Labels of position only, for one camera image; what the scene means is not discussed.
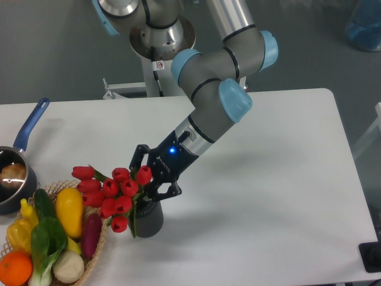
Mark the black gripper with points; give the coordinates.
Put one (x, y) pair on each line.
(171, 165)

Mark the red tulip bouquet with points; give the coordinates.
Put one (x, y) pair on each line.
(119, 198)

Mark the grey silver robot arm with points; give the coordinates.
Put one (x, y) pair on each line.
(220, 104)

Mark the dark grey ribbed vase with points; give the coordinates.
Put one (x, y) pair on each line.
(149, 218)

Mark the purple eggplant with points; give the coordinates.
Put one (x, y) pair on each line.
(91, 234)

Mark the yellow squash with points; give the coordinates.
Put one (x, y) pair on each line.
(69, 210)

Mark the yellow banana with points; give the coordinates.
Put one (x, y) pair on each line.
(73, 246)

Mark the dark green cucumber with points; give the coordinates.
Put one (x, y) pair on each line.
(43, 204)

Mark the green bok choy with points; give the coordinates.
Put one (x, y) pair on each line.
(48, 240)

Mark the small yellow pepper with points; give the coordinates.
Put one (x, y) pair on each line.
(29, 213)

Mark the bread roll in pan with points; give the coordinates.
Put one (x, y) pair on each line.
(13, 176)

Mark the yellow bell pepper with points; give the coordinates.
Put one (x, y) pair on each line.
(19, 236)

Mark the orange fruit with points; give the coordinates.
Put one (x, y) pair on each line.
(16, 268)

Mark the black device at edge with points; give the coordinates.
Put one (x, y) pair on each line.
(370, 254)

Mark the blue translucent container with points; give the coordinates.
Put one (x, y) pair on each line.
(363, 27)

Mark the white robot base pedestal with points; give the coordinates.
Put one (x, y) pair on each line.
(149, 77)

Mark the blue handled saucepan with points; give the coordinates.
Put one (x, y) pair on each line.
(10, 198)

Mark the white frame at right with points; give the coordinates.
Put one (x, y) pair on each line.
(368, 137)

